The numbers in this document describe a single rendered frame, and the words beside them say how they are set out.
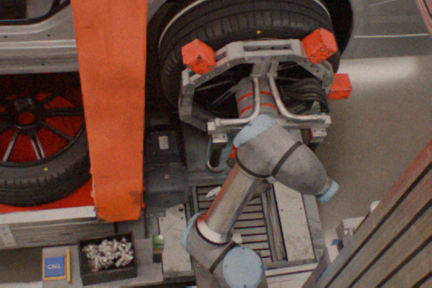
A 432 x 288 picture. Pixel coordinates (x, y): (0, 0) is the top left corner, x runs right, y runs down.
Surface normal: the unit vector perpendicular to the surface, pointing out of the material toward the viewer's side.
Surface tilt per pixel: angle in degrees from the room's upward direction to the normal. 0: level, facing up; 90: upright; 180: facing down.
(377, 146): 0
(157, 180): 0
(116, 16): 90
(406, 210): 90
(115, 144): 90
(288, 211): 0
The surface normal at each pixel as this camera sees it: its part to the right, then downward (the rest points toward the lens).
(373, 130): 0.11, -0.50
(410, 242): -0.98, 0.11
